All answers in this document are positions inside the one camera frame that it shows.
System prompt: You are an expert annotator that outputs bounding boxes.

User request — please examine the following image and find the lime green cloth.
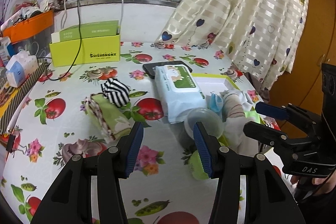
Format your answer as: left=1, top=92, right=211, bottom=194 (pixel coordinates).
left=244, top=110, right=261, bottom=124

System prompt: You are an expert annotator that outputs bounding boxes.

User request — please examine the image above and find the white grey sock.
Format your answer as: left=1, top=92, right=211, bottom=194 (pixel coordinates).
left=220, top=89, right=253, bottom=111

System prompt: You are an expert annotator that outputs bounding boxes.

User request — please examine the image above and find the green towel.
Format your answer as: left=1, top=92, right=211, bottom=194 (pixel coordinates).
left=84, top=93, right=131, bottom=143

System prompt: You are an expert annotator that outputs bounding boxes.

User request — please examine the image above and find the beige striped sock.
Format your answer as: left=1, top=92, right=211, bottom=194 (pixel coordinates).
left=223, top=93, right=245, bottom=118

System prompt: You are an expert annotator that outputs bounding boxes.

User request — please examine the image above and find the blue face mask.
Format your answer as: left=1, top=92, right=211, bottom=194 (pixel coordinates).
left=209, top=93, right=223, bottom=113

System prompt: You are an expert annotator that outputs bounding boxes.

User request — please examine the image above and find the black white striped sock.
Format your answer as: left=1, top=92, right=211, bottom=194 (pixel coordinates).
left=101, top=78, right=130, bottom=107

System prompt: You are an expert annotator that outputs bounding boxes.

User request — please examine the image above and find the person's right hand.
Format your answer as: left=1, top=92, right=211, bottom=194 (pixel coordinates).
left=299, top=173, right=335, bottom=198

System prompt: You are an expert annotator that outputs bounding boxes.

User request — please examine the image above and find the lime green round lid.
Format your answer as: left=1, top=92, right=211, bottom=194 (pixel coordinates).
left=188, top=151, right=209, bottom=180

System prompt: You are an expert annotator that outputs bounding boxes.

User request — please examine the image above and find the clear plastic round container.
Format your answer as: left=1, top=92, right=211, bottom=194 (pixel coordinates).
left=184, top=108, right=223, bottom=139

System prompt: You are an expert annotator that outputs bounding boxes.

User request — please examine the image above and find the floral tablecloth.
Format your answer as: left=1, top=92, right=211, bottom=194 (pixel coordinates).
left=0, top=41, right=281, bottom=224

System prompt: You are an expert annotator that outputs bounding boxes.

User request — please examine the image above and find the shallow lime box lid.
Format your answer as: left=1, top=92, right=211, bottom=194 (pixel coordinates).
left=192, top=73, right=265, bottom=124

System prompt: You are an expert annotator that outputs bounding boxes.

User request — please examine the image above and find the wet wipes pack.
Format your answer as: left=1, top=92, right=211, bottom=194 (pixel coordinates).
left=154, top=64, right=207, bottom=124

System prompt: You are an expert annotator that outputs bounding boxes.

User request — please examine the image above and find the black smartphone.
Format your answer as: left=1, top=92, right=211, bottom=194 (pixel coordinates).
left=142, top=60, right=189, bottom=80

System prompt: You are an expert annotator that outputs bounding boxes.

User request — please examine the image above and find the black binder clip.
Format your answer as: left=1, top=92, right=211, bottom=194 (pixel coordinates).
left=6, top=134, right=27, bottom=155

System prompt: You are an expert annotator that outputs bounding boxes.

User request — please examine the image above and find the heart pattern curtain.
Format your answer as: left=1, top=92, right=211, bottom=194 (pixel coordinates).
left=155, top=0, right=309, bottom=90

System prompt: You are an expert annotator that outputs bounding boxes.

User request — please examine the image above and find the lime green open box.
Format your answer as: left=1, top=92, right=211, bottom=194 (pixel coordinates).
left=50, top=35, right=121, bottom=67

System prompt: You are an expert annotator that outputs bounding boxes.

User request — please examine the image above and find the striped tray box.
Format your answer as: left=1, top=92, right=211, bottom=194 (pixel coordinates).
left=1, top=57, right=50, bottom=133

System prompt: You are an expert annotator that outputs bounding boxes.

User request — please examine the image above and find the green inner carton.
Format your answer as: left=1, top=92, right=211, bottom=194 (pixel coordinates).
left=51, top=20, right=119, bottom=43

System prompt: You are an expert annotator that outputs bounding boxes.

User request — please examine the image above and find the white blue tissue pack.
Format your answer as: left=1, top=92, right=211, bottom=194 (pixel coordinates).
left=6, top=51, right=38, bottom=88

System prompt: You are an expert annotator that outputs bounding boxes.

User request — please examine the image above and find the orange storage box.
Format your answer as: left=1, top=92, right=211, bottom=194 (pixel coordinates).
left=3, top=10, right=54, bottom=44

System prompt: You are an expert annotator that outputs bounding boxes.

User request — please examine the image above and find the white charging cable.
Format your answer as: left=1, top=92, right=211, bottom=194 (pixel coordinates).
left=114, top=0, right=125, bottom=30

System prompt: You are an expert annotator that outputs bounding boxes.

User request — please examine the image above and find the black cable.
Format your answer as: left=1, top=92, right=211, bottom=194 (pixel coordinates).
left=36, top=0, right=85, bottom=82

